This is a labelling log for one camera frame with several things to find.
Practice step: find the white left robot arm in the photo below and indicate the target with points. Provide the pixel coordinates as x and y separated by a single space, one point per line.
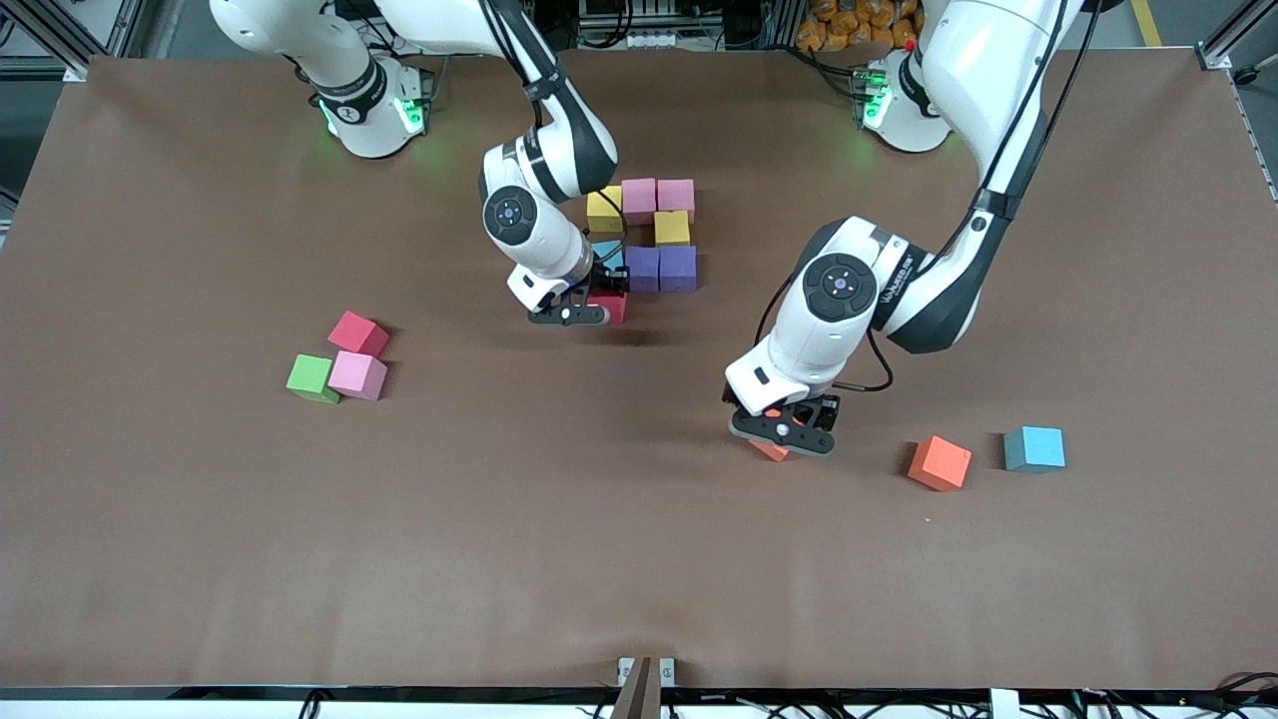
829 330

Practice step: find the blue foam cube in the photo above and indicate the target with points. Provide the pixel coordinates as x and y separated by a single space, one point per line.
1034 446
607 253

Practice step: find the pile of orange items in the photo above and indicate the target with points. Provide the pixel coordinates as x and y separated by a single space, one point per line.
859 25

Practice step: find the green foam cube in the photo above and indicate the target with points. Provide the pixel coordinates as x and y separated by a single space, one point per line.
313 377

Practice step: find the front camera mount bracket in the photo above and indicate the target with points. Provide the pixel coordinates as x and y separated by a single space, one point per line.
647 689

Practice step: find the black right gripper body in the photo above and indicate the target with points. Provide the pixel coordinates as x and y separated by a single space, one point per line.
607 281

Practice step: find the pink foam cube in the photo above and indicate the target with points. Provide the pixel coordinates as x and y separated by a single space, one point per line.
357 374
639 200
676 198

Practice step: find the orange foam cube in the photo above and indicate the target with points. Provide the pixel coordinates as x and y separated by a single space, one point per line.
771 452
941 461

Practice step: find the aluminium frame profile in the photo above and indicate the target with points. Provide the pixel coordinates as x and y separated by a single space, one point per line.
1213 58
125 25

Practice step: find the brown table cover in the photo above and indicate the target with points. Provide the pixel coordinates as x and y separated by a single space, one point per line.
639 559

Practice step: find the purple foam cube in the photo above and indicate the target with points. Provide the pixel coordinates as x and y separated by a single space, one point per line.
678 268
644 268

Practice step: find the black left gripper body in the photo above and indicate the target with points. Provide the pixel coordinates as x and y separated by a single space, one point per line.
821 407

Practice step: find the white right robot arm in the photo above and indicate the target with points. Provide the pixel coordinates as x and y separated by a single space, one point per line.
539 230

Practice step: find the red foam cube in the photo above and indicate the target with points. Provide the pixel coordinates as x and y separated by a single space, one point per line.
616 310
357 333

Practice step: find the yellow foam cube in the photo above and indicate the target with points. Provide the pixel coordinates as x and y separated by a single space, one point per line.
672 228
604 210

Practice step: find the white power strip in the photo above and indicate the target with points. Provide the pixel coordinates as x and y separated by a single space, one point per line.
629 40
429 20

